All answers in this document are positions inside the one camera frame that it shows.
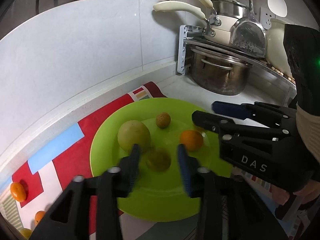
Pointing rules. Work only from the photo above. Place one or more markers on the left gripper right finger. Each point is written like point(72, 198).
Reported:
point(198, 181)

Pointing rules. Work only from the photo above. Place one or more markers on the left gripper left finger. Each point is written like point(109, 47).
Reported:
point(118, 181)

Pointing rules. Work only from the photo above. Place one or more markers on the white rice paddle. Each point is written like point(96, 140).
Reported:
point(278, 7)

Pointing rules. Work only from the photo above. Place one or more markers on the white metal kitchen shelf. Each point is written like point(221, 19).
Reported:
point(263, 75)

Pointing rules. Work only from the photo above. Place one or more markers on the large orange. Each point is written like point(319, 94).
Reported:
point(38, 216)

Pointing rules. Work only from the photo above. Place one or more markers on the green plate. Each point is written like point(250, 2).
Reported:
point(158, 194)

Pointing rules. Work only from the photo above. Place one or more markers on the person right hand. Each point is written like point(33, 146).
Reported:
point(309, 192)

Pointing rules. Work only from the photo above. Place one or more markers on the lower cream-handled pan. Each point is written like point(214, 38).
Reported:
point(218, 27)

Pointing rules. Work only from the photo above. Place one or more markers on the right forearm black sleeve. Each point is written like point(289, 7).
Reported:
point(301, 45)

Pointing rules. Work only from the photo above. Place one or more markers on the steel lidded pot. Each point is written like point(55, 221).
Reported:
point(230, 8)

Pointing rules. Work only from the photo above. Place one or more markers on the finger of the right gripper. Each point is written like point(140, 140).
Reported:
point(270, 115)
point(224, 126)

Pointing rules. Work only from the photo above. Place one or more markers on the wall power sockets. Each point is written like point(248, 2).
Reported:
point(265, 17)

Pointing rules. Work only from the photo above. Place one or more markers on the colourful patchwork table mat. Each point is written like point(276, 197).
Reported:
point(49, 171)

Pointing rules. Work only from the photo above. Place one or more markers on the white ceramic pot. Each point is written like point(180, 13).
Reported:
point(275, 52)

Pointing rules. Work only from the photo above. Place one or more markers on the large steel stockpot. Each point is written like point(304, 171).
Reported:
point(218, 72)

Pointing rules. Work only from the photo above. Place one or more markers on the large green apple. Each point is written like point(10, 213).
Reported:
point(134, 132)

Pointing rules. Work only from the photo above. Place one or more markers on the brown kiwi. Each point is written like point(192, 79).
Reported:
point(158, 161)
point(163, 120)

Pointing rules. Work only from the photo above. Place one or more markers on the steel spatula turner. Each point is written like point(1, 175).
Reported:
point(248, 35)

